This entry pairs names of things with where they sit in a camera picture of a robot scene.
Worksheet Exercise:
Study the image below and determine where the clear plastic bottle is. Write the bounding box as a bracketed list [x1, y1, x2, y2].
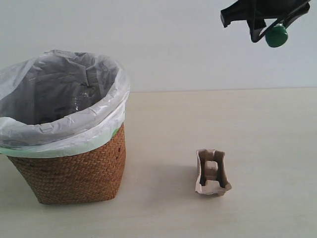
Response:
[71, 84, 98, 112]

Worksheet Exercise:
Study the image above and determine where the white translucent bin liner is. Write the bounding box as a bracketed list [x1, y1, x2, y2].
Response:
[0, 50, 130, 149]

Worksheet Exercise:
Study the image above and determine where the green bin liner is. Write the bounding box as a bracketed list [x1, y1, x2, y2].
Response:
[0, 111, 125, 159]

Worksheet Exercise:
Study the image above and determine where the green capped plastic bottle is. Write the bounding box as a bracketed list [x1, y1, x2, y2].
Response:
[265, 24, 288, 48]

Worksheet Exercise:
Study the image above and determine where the woven brown wicker basket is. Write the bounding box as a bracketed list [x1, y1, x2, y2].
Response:
[8, 125, 126, 205]

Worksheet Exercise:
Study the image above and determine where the grey cardboard egg carton piece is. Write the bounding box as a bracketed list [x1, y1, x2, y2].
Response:
[195, 149, 232, 196]

